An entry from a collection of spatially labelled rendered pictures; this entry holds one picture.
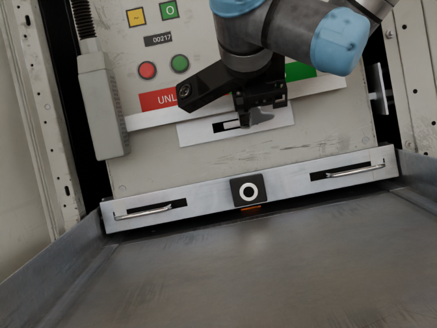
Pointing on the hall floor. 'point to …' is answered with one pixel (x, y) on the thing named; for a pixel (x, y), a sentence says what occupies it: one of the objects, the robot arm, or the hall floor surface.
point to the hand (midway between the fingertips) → (242, 122)
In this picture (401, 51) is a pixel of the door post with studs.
